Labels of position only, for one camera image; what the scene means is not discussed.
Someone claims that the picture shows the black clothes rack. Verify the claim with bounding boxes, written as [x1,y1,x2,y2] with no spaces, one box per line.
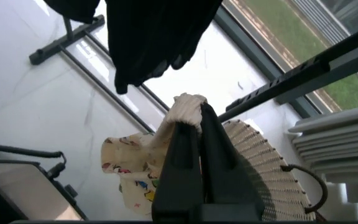
[29,14,358,134]

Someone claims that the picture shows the cream printed garment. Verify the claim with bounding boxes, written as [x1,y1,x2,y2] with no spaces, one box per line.
[100,92,208,216]

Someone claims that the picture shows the beige curtain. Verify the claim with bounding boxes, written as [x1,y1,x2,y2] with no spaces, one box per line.
[284,104,358,184]

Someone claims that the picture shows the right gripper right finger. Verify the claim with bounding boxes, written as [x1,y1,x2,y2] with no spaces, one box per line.
[194,102,265,222]

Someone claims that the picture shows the black t-shirt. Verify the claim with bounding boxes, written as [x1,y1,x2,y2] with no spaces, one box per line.
[44,0,223,95]

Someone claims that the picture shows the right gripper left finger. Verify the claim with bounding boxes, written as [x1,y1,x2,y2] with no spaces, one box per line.
[151,122,204,222]

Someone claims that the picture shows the white laundry basket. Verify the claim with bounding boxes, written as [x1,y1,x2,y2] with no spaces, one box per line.
[222,119,329,222]

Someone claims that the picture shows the window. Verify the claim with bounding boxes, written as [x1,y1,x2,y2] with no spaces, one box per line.
[213,0,358,119]

